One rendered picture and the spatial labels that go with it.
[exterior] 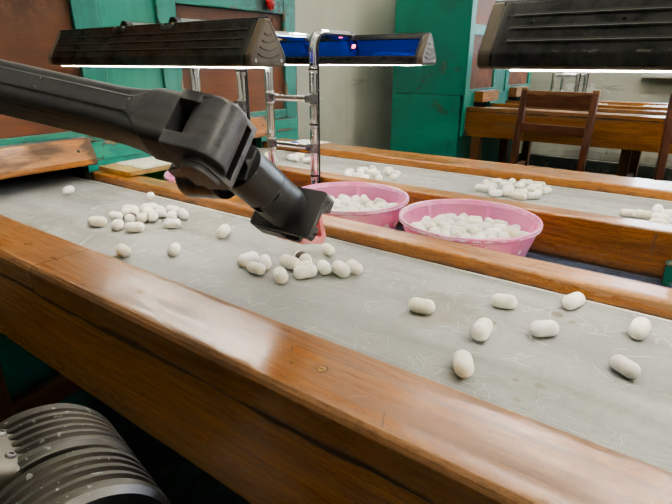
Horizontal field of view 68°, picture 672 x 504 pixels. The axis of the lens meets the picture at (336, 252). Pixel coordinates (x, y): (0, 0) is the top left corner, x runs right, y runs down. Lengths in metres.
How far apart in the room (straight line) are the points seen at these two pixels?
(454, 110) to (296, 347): 3.09
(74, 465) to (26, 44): 1.22
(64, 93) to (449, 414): 0.50
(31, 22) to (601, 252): 1.38
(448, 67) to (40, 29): 2.59
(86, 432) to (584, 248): 0.92
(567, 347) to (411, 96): 3.14
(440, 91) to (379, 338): 3.05
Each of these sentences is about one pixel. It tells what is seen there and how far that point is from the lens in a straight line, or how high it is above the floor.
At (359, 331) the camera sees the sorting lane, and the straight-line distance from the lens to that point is 0.62.
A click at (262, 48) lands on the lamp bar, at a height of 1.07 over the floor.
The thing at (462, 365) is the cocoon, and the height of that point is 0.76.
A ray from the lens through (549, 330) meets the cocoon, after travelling 0.64.
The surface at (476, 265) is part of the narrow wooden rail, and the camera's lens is 0.80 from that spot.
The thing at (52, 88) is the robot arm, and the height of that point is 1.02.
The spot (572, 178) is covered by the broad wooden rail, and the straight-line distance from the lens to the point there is 1.44.
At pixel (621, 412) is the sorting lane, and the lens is 0.56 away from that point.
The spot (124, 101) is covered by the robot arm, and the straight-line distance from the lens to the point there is 0.58.
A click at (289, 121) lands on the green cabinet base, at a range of 2.07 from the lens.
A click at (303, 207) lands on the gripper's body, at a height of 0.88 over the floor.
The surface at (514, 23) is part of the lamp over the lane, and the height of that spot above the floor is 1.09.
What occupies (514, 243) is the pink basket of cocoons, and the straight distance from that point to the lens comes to 0.91.
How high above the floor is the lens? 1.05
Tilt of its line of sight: 21 degrees down
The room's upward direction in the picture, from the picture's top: straight up
